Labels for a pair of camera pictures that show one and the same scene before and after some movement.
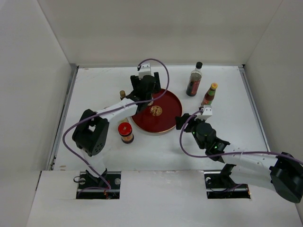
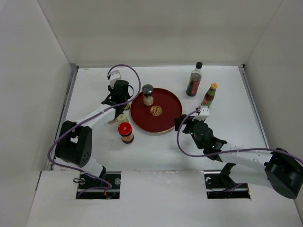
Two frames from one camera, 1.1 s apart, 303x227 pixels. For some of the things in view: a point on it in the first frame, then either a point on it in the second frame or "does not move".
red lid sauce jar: (125, 130) does not move
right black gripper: (180, 120) does not move
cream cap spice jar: (124, 120) does not move
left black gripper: (136, 81) -> (111, 90)
